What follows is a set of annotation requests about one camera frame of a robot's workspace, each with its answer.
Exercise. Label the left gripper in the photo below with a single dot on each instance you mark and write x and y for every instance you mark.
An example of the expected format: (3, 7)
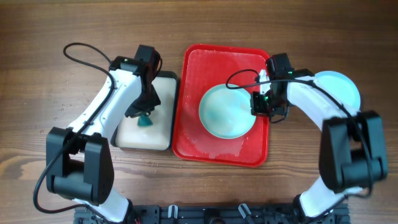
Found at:
(153, 100)

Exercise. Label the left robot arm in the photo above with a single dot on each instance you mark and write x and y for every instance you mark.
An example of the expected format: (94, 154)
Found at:
(79, 166)

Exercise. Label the light blue plate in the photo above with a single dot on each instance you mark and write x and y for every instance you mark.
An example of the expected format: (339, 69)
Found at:
(340, 86)
(226, 113)

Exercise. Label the red plastic tray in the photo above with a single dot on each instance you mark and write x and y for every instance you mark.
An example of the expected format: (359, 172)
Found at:
(204, 67)

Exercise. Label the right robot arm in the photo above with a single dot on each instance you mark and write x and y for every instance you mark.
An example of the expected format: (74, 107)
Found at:
(352, 146)

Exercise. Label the green and yellow sponge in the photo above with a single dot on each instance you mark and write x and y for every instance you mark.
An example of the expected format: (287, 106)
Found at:
(144, 120)

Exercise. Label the black tray with soapy water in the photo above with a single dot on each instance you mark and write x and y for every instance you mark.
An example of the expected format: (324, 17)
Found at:
(158, 135)

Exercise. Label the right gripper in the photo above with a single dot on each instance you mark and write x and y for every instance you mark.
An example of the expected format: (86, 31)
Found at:
(256, 109)

